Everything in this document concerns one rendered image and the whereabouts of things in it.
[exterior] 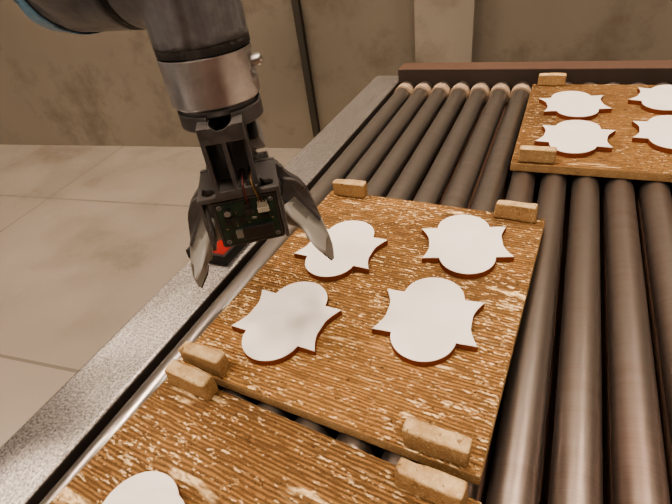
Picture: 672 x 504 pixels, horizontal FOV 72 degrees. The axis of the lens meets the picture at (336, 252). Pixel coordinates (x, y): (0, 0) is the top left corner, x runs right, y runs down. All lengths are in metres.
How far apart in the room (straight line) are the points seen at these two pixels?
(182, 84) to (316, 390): 0.32
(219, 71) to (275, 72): 2.82
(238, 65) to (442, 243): 0.39
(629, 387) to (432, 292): 0.22
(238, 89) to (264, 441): 0.32
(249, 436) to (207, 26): 0.36
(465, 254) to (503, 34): 2.29
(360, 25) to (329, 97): 0.48
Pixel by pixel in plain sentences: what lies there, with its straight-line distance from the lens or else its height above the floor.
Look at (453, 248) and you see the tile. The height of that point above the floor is 0.95.
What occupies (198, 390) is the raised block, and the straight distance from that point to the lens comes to 0.53.
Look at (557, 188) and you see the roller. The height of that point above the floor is 0.92.
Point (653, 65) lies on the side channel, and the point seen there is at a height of 0.95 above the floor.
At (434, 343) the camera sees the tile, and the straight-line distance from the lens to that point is 0.52.
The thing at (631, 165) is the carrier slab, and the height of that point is 0.94.
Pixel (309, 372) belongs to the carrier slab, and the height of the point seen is 0.94.
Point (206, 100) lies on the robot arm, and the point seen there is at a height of 1.23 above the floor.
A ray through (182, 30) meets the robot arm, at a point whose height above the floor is 1.28.
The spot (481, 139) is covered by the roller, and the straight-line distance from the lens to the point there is 1.01.
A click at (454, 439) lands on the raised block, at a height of 0.96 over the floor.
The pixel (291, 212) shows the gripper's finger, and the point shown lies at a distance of 0.46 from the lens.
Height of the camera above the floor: 1.34
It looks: 37 degrees down
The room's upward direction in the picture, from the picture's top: 9 degrees counter-clockwise
